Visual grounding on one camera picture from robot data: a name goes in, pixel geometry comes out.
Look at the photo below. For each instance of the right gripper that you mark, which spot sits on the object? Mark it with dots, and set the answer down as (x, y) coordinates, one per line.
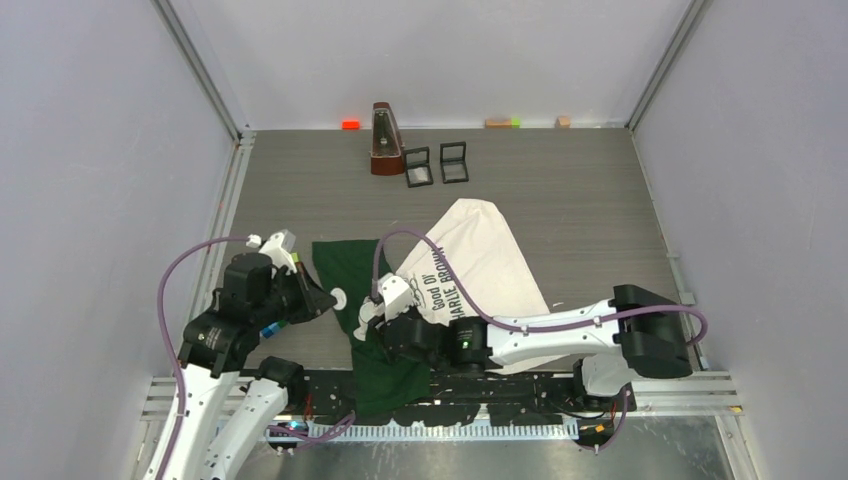
(385, 327)

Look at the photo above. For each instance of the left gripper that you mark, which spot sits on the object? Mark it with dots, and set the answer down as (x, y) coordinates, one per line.
(303, 290)

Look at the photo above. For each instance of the green and white t-shirt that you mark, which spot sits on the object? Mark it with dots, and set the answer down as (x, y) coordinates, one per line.
(483, 270)

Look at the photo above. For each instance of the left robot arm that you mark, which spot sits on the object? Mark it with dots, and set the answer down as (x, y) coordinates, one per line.
(211, 359)

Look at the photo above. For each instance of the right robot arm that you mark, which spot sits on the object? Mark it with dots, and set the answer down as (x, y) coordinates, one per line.
(635, 334)

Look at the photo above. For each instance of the black box with blue brooch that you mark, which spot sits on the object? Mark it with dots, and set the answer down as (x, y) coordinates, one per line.
(417, 166)

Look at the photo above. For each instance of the black box with gold brooch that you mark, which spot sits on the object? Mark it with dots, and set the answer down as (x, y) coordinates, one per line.
(452, 162)

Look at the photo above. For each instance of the pile of colourful toy bricks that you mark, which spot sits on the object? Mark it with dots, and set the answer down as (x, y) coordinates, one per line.
(273, 329)

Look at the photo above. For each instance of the brown wooden metronome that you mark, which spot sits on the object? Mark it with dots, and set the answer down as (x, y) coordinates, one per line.
(386, 153)

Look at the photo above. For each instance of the tan and green block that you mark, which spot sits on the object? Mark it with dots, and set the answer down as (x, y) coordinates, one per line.
(505, 123)

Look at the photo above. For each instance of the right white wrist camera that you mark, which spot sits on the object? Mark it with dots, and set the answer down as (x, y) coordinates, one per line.
(394, 297)

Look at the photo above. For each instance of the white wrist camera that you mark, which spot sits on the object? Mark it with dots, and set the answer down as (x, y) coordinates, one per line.
(394, 297)
(278, 247)

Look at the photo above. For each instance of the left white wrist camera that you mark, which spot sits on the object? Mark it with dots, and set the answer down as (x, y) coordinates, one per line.
(278, 247)

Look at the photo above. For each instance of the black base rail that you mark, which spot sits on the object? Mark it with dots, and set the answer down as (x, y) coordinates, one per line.
(535, 398)

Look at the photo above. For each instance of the red block at wall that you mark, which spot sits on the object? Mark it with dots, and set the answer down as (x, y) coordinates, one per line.
(351, 124)

